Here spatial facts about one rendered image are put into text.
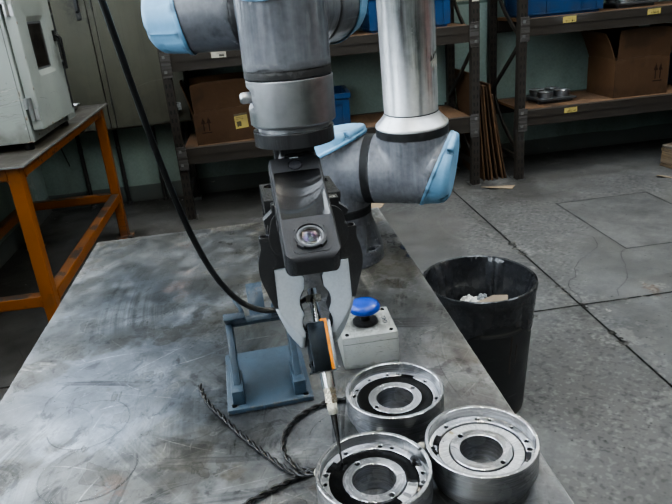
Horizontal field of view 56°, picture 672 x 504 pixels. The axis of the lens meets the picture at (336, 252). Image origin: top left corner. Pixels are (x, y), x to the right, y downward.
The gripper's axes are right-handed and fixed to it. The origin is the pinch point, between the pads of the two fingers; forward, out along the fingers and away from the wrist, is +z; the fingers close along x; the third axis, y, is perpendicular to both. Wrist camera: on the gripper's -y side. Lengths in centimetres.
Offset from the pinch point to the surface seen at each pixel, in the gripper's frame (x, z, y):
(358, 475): -1.5, 11.0, -7.5
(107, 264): 32, 13, 64
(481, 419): -15.0, 10.3, -4.0
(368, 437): -3.3, 9.5, -4.3
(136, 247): 27, 13, 71
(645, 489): -86, 93, 59
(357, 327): -6.8, 8.7, 16.0
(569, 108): -212, 50, 326
